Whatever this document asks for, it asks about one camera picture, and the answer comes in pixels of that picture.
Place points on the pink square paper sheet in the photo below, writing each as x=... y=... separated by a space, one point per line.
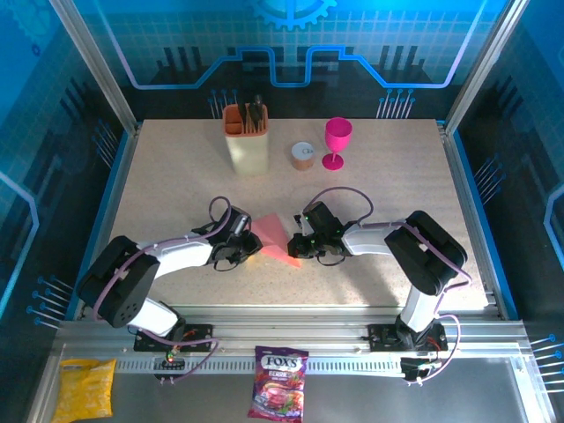
x=273 y=233

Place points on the blue table edge strip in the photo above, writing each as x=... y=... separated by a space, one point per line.
x=484 y=220
x=101 y=220

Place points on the purple Fox's candy bag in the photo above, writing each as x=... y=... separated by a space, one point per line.
x=277 y=383

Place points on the aluminium frame post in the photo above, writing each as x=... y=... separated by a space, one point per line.
x=94 y=66
x=484 y=61

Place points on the yellow snack bag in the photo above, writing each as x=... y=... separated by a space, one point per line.
x=83 y=392

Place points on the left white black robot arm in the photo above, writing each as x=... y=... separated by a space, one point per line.
x=176 y=262

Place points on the small tin can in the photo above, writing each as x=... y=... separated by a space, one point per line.
x=302 y=156

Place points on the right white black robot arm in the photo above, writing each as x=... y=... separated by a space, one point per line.
x=365 y=240

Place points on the beige knife block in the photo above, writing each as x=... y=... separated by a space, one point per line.
x=249 y=152

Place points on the aluminium table rail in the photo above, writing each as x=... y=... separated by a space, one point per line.
x=286 y=326

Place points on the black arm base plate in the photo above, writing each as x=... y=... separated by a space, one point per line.
x=200 y=331
x=379 y=335

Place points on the small controller board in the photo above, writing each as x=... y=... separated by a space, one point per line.
x=418 y=368
x=169 y=359

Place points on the aluminium side rail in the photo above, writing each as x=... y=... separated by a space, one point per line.
x=119 y=207
x=462 y=207

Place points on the pink plastic goblet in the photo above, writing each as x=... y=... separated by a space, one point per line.
x=338 y=134

